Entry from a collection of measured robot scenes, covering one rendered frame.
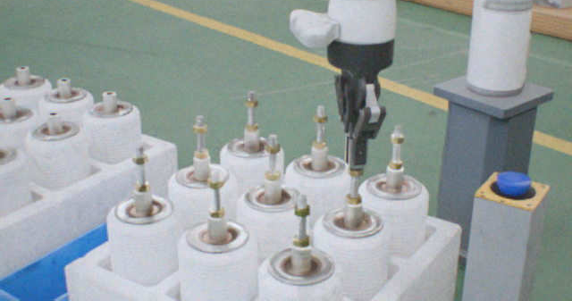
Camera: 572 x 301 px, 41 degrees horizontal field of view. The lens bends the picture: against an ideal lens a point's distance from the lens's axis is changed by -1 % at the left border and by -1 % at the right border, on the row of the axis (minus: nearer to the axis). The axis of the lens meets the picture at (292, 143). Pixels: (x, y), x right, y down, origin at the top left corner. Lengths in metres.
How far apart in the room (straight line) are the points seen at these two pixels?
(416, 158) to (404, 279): 0.79
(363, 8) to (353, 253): 0.29
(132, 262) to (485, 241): 0.43
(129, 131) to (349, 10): 0.59
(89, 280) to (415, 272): 0.41
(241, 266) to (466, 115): 0.53
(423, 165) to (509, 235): 0.82
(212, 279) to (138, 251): 0.12
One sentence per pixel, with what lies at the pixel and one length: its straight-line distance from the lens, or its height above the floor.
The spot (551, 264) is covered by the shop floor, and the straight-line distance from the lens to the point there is 1.42.
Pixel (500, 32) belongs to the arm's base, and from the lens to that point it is 1.24.
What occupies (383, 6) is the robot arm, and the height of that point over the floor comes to 0.53.
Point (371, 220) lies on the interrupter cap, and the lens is 0.96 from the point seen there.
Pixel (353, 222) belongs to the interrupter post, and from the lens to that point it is 0.94.
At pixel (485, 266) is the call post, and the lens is 0.95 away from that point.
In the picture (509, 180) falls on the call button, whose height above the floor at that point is 0.33.
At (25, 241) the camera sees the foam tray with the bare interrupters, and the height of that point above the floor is 0.14.
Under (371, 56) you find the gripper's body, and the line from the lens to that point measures 0.83.
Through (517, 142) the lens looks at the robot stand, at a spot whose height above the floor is 0.22.
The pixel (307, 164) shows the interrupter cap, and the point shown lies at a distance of 1.10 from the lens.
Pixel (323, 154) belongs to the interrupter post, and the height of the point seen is 0.27.
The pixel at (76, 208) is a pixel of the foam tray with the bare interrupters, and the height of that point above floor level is 0.15.
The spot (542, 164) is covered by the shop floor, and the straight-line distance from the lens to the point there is 1.79.
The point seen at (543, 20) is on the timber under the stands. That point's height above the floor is 0.05.
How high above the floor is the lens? 0.72
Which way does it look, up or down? 24 degrees down
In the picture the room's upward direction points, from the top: 1 degrees clockwise
